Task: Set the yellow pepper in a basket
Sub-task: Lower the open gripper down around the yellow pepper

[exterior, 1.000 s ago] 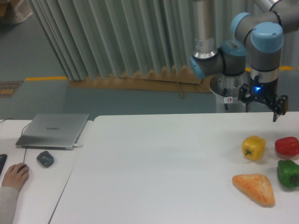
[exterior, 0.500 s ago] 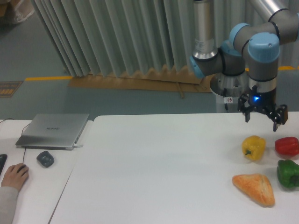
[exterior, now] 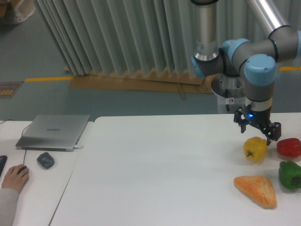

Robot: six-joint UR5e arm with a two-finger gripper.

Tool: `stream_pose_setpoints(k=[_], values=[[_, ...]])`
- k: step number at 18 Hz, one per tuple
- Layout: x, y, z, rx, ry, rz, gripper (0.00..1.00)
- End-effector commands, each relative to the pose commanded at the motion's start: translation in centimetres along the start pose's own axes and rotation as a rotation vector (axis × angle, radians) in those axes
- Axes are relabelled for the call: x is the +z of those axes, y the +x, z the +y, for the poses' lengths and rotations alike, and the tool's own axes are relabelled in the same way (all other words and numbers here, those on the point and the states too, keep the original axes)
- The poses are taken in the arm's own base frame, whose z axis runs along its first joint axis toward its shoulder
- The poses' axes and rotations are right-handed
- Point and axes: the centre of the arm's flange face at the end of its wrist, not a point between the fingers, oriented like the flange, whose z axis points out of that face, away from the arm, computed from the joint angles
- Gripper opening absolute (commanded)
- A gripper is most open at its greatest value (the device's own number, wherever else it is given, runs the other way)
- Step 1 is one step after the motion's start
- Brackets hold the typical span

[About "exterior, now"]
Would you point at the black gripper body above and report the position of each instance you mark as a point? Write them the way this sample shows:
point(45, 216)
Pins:
point(255, 118)

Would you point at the yellow bell pepper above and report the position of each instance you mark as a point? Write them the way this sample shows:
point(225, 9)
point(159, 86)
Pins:
point(255, 149)

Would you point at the black computer mouse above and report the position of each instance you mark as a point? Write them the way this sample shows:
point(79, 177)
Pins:
point(22, 172)

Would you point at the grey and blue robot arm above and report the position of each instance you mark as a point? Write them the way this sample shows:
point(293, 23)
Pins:
point(255, 63)

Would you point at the grey sleeved forearm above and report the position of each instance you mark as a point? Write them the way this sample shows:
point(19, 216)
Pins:
point(8, 205)

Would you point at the red bell pepper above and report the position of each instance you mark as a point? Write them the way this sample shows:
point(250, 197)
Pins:
point(290, 147)

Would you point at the green bell pepper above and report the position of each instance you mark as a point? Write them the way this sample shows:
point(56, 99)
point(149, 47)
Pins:
point(290, 175)

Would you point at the person's bare hand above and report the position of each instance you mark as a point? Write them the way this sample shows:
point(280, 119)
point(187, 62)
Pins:
point(11, 180)

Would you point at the triangular bread loaf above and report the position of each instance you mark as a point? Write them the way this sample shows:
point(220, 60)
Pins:
point(258, 188)

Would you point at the flat brown cardboard sheet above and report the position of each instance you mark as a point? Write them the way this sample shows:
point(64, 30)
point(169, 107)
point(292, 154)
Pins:
point(152, 81)

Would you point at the grey-green pleated curtain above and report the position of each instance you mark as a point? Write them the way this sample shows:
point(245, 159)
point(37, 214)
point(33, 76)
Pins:
point(173, 40)

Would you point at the silver closed laptop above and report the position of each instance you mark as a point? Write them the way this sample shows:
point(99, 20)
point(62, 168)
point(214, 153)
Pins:
point(53, 132)

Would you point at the small dark grey gadget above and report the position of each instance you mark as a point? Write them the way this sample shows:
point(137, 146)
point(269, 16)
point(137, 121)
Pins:
point(46, 160)

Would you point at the black keyboard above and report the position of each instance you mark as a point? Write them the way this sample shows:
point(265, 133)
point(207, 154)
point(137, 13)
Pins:
point(3, 160)

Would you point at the clear plastic bag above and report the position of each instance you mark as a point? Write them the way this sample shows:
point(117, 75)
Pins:
point(21, 10)

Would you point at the brown cardboard box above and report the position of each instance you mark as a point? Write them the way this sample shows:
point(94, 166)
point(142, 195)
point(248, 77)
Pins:
point(3, 7)

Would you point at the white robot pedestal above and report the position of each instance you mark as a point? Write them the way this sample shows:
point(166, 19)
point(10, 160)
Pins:
point(229, 92)

